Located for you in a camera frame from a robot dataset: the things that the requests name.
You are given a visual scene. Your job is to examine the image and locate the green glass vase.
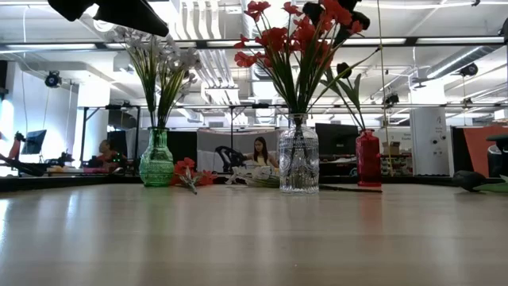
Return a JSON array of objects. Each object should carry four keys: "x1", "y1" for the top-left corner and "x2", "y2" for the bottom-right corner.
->
[{"x1": 138, "y1": 126, "x2": 175, "y2": 188}]

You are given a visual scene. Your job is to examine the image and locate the orange partition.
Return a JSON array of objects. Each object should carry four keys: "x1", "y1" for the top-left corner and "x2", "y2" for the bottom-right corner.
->
[{"x1": 461, "y1": 126, "x2": 508, "y2": 179}]

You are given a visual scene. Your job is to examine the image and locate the black office chair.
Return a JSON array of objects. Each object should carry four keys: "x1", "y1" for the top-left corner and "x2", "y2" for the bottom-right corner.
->
[{"x1": 485, "y1": 133, "x2": 508, "y2": 179}]

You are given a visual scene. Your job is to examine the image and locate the green leafy stem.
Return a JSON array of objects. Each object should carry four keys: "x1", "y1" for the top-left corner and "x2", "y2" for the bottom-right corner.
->
[{"x1": 452, "y1": 169, "x2": 508, "y2": 195}]

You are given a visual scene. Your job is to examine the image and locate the red glass bottle vase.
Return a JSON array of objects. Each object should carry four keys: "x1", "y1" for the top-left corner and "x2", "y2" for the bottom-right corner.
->
[{"x1": 354, "y1": 129, "x2": 383, "y2": 188}]

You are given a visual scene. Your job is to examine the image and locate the black metal rack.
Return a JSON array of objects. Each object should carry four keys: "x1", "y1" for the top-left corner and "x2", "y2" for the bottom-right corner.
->
[{"x1": 79, "y1": 103, "x2": 143, "y2": 170}]

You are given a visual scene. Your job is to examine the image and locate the yellow hanging cord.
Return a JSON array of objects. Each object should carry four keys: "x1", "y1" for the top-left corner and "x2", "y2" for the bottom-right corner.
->
[{"x1": 375, "y1": 0, "x2": 394, "y2": 176}]

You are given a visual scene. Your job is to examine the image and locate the fluorescent ceiling light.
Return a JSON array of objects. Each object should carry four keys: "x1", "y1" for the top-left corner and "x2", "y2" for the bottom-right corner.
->
[
  {"x1": 344, "y1": 37, "x2": 407, "y2": 45},
  {"x1": 6, "y1": 42, "x2": 98, "y2": 51},
  {"x1": 415, "y1": 36, "x2": 506, "y2": 44}
]

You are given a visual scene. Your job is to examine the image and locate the tilted computer monitor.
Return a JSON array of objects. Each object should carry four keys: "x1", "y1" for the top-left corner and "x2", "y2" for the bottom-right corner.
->
[{"x1": 20, "y1": 129, "x2": 48, "y2": 156}]

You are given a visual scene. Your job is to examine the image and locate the white pillar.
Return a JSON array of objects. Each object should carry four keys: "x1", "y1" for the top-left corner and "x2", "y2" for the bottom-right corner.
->
[{"x1": 409, "y1": 106, "x2": 452, "y2": 176}]

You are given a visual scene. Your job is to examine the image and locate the cardboard box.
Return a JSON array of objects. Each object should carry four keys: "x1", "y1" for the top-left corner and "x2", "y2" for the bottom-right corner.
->
[{"x1": 382, "y1": 141, "x2": 402, "y2": 157}]

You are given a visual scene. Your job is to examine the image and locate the clear glass vase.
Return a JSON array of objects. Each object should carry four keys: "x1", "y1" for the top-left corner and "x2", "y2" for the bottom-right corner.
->
[{"x1": 278, "y1": 114, "x2": 321, "y2": 195}]

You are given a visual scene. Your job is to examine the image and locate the red flower bunch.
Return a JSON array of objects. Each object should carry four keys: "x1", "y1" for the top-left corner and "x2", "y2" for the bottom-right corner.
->
[
  {"x1": 170, "y1": 157, "x2": 218, "y2": 195},
  {"x1": 233, "y1": 0, "x2": 291, "y2": 116},
  {"x1": 277, "y1": 0, "x2": 382, "y2": 116}
]

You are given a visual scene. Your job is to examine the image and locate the black display screen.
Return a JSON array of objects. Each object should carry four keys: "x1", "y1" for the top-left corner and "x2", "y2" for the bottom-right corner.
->
[{"x1": 314, "y1": 122, "x2": 359, "y2": 157}]

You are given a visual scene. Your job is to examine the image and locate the silver air duct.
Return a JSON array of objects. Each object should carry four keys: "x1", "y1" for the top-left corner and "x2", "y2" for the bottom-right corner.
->
[{"x1": 425, "y1": 44, "x2": 499, "y2": 79}]

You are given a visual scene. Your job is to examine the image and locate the seated person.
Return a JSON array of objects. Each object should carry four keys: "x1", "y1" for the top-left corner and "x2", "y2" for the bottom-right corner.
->
[
  {"x1": 97, "y1": 138, "x2": 120, "y2": 164},
  {"x1": 244, "y1": 136, "x2": 279, "y2": 168}
]

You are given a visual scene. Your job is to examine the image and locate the black metal table frame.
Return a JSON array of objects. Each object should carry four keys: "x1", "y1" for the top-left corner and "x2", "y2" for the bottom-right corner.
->
[{"x1": 0, "y1": 170, "x2": 457, "y2": 194}]

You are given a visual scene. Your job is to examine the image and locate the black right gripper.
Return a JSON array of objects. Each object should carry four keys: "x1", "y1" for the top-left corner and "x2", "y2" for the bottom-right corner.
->
[{"x1": 334, "y1": 0, "x2": 372, "y2": 45}]

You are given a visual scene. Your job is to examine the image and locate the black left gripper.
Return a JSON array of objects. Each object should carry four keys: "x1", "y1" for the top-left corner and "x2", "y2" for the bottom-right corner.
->
[{"x1": 46, "y1": 0, "x2": 171, "y2": 37}]

